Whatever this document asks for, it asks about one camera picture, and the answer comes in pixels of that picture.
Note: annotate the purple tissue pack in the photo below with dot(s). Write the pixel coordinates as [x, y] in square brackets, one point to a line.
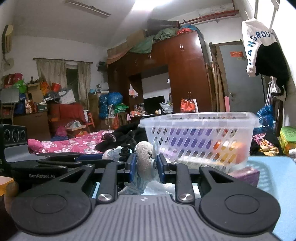
[189, 144]

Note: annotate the pink floral bedding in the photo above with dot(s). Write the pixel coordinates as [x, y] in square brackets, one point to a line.
[83, 145]

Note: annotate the white orange medicine box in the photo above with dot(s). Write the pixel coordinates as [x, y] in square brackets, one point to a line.
[4, 181]

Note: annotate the small purple box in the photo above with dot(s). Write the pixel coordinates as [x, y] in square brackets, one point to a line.
[248, 174]

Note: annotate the orange white medicine bottle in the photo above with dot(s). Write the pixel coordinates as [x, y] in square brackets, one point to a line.
[230, 152]

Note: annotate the green box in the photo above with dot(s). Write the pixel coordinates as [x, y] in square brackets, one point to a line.
[287, 139]

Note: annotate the beige window curtains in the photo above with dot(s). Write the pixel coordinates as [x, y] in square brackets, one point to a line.
[53, 70]

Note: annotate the orange white hanging bag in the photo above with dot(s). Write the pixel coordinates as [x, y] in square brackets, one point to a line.
[188, 106]

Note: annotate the left hand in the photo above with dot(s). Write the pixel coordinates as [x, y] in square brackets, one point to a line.
[10, 194]

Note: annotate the blue plastic bag by door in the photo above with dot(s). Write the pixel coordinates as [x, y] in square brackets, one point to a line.
[266, 120]

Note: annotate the dark red wooden wardrobe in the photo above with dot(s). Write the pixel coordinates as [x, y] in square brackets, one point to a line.
[179, 64]

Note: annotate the black hanging garment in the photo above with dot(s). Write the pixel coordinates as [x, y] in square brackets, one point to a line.
[270, 62]

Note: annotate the black clothing pile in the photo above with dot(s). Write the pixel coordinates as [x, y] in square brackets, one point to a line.
[130, 134]

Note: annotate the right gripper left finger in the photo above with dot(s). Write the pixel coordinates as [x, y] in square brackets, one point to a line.
[115, 173]

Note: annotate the white hanging garment blue letters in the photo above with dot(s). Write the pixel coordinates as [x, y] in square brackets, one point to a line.
[254, 35]

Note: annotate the clear plastic perforated basket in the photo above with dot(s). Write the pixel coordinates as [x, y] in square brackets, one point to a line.
[236, 126]

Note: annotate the grey metal door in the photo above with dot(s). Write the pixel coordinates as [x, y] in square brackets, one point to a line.
[245, 93]

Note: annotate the yellow patterned cloth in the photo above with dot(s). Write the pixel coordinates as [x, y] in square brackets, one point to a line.
[264, 143]

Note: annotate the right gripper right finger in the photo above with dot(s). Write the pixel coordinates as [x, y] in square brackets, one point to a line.
[178, 174]

